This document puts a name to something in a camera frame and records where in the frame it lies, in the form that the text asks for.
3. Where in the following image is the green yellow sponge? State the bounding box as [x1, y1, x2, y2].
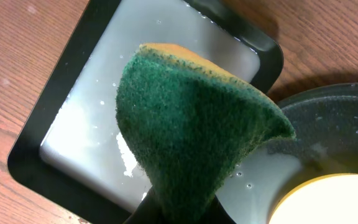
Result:
[116, 43, 296, 223]

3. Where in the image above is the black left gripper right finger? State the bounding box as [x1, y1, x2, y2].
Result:
[211, 196, 236, 224]

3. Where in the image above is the black rectangular tray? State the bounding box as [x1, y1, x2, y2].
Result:
[7, 0, 284, 223]

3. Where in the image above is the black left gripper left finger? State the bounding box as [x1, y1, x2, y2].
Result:
[124, 187, 166, 224]

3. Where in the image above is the black round tray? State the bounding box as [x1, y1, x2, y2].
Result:
[214, 82, 358, 224]

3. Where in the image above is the yellow plate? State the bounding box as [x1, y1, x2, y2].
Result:
[269, 174, 358, 224]

